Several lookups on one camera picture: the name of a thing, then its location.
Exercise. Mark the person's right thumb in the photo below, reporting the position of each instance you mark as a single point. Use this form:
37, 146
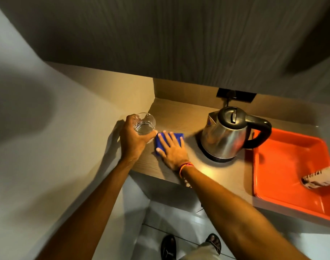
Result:
161, 152

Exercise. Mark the person's black sandal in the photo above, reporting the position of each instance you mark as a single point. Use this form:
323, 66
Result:
214, 242
168, 247

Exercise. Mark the orange plastic tray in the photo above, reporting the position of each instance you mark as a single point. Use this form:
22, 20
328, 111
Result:
284, 165

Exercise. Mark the person's right forearm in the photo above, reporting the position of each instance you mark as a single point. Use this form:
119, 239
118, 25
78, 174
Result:
235, 216

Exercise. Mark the person's left hand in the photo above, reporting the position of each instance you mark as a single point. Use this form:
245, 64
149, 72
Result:
129, 143

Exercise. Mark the dark wooden overhead cabinet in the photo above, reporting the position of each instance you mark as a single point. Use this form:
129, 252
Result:
165, 37

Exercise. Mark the white printed packet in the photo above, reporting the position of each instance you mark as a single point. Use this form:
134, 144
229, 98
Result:
320, 177

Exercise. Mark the stainless steel electric kettle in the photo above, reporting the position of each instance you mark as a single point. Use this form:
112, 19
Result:
224, 135

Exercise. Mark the person's black right sandal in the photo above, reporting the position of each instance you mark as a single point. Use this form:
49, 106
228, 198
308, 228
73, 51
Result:
214, 242

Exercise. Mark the black power plug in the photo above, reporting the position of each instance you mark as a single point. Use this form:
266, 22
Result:
230, 96

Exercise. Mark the black wall socket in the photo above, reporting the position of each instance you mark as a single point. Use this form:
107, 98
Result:
247, 96

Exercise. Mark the person's left thumb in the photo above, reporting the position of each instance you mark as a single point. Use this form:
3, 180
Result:
150, 135

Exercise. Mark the person's right hand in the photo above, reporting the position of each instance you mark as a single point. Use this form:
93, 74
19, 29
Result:
175, 155

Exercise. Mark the person's beige trouser leg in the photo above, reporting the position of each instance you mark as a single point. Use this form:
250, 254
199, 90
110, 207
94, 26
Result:
201, 253

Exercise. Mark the clear drinking glass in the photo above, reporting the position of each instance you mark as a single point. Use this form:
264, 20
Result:
146, 124

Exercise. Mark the person's left forearm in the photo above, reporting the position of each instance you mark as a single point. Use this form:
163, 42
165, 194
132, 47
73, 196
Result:
94, 208

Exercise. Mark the person's right little finger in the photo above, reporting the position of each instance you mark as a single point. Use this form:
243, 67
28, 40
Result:
182, 143

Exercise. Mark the blue cleaning cloth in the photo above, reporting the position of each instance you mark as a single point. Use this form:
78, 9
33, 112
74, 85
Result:
178, 137

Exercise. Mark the person's right middle finger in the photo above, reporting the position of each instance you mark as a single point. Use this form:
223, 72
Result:
168, 138

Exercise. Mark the person's black left sandal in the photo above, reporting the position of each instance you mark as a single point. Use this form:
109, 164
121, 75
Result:
168, 247

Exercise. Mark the black kettle base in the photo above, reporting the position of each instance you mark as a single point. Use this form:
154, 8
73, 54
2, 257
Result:
219, 159

